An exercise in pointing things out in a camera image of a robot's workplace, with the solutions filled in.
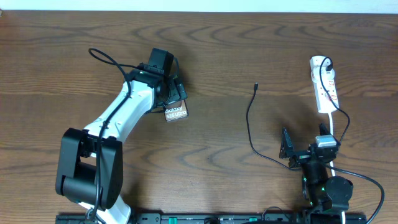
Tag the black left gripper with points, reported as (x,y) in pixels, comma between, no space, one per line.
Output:
(179,91)

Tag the white power strip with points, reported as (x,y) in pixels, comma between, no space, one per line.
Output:
(323,78)

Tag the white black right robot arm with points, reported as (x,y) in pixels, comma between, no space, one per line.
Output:
(328,195)

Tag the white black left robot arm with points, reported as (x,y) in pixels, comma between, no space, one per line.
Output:
(90,165)

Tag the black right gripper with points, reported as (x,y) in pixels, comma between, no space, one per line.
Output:
(286,149)

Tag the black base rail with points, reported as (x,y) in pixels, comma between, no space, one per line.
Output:
(272,217)

